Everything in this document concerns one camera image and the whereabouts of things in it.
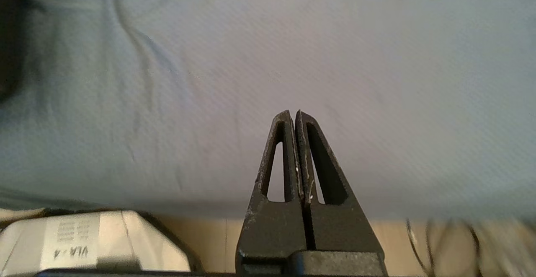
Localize blue bed sheet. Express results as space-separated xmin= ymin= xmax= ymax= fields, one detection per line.
xmin=0 ymin=0 xmax=536 ymax=224

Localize grey labelled robot cover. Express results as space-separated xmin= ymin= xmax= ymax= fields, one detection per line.
xmin=0 ymin=210 xmax=194 ymax=274

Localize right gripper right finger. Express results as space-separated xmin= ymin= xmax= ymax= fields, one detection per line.
xmin=295 ymin=110 xmax=386 ymax=256

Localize black hooded sweatshirt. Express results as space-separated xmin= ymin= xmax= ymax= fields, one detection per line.
xmin=0 ymin=0 xmax=26 ymax=104

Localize thin black looped cable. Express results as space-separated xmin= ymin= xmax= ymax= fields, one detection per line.
xmin=404 ymin=217 xmax=483 ymax=277

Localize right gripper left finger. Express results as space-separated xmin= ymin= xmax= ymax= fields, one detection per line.
xmin=235 ymin=110 xmax=306 ymax=275

